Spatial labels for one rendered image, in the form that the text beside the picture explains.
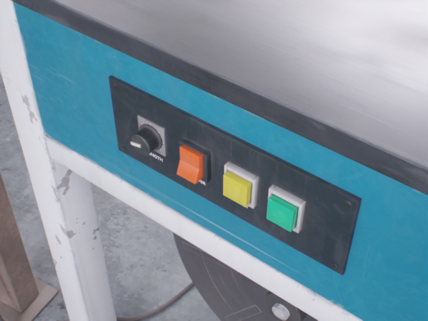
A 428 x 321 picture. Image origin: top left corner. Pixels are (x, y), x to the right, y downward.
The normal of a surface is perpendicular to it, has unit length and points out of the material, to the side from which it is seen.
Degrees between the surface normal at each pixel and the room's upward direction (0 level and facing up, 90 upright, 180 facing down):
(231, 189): 90
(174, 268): 0
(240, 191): 90
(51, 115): 90
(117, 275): 0
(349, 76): 0
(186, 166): 67
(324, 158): 90
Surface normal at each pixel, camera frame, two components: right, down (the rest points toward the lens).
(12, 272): 0.87, 0.34
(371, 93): 0.00, -0.73
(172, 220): -0.61, 0.55
